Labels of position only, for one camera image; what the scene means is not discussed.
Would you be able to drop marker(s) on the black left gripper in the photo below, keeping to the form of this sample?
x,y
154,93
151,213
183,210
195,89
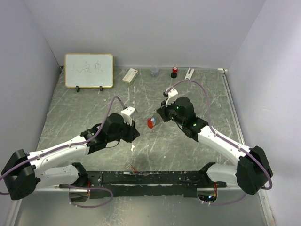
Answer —
x,y
133,133

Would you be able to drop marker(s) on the white stapler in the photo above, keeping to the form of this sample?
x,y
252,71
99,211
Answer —
x,y
189,73

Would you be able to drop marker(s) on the small whiteboard yellow frame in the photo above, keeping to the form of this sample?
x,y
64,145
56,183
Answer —
x,y
88,70

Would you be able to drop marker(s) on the red tagged key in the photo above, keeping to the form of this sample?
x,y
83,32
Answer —
x,y
132,168

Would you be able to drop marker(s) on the red black stamp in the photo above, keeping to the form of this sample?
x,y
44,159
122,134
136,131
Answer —
x,y
174,72

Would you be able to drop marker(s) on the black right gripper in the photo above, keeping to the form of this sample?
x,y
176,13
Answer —
x,y
162,111

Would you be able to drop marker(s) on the white cardboard box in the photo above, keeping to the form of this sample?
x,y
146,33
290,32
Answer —
x,y
130,76

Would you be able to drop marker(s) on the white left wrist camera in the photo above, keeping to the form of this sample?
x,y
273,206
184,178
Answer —
x,y
127,115

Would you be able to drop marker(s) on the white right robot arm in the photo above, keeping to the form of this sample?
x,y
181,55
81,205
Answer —
x,y
250,168

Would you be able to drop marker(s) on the black whiteboard stand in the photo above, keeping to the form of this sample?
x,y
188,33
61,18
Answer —
x,y
100,88

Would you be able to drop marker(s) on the clear jar of paperclips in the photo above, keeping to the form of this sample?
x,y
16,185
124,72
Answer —
x,y
154,71

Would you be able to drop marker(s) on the aluminium rail frame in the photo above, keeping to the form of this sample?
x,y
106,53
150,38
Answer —
x,y
262,193

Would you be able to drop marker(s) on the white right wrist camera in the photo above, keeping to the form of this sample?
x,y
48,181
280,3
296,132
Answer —
x,y
172,95

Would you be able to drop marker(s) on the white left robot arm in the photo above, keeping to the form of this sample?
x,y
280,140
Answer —
x,y
27,172

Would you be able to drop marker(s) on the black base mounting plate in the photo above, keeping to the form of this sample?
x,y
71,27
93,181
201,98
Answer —
x,y
146,183

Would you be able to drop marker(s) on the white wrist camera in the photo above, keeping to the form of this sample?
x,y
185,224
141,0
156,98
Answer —
x,y
127,115
172,95

